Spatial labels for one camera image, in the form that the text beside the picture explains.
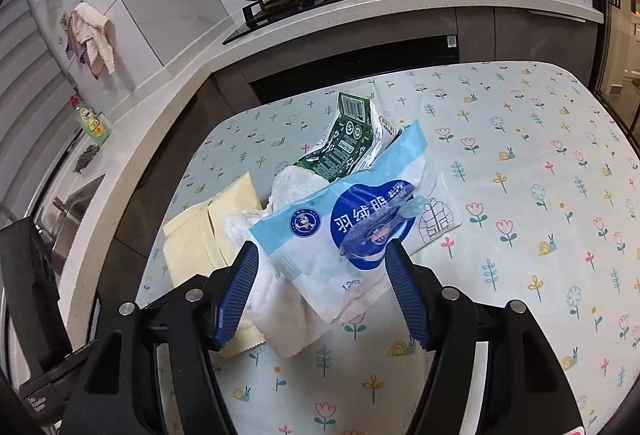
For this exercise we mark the hanging pink dishcloth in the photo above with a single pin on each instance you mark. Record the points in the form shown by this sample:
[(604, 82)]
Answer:
[(92, 35)]

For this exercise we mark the steel kitchen sink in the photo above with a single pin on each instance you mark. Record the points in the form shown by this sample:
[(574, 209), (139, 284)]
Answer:
[(75, 215)]

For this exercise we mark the white tissue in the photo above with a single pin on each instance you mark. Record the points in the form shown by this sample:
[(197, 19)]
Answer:
[(285, 330)]

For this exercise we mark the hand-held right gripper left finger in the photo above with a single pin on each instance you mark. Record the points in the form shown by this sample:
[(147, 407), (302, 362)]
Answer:
[(240, 290)]

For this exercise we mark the floral tablecloth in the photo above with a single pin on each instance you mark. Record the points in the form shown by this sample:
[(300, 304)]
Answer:
[(525, 165)]

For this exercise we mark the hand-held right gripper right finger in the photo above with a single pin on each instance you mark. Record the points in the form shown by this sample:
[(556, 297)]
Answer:
[(410, 300)]

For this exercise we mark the dark green flowered packet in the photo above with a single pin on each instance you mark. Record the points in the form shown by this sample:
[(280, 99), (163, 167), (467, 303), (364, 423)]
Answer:
[(340, 145)]

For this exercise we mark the glass sliding door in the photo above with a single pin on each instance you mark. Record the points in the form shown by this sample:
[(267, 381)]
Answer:
[(620, 65)]

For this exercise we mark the green dish soap bottle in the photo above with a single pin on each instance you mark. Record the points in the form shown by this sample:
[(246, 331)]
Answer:
[(92, 125)]

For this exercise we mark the hanging purple dishcloth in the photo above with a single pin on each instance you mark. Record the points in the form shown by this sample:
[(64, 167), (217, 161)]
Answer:
[(75, 47)]

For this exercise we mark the dark scrubbing pad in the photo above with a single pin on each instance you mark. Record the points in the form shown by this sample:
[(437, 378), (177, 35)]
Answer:
[(87, 157)]

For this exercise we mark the blue white plastic packet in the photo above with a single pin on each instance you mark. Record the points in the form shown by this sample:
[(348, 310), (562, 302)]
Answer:
[(320, 225)]

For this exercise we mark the white window blind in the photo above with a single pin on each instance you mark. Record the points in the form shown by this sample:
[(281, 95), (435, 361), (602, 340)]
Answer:
[(25, 115)]

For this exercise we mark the black built-in appliance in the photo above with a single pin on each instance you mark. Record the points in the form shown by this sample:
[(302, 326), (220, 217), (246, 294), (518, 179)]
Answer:
[(350, 65)]

